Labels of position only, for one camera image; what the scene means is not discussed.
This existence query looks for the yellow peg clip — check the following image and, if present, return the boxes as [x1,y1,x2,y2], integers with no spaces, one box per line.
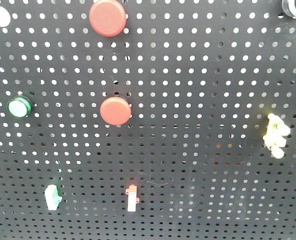
[262,113,290,159]

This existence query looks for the green push button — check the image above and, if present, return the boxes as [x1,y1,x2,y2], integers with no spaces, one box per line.
[7,95,33,119]

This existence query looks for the upper red push button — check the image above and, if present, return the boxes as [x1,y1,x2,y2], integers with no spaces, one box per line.
[89,0,126,37]

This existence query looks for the red push button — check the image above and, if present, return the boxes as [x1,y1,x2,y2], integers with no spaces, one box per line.
[89,0,126,37]
[100,96,131,126]

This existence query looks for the black perforated pegboard panel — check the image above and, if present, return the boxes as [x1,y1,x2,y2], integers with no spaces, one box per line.
[0,0,296,240]

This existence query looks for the lower red push button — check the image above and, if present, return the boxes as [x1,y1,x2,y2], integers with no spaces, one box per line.
[100,96,131,126]

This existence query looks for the green white toggle switch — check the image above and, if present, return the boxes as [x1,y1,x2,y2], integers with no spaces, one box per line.
[45,184,62,211]

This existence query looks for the red white toggle switch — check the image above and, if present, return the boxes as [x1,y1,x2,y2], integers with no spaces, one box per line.
[125,184,140,212]

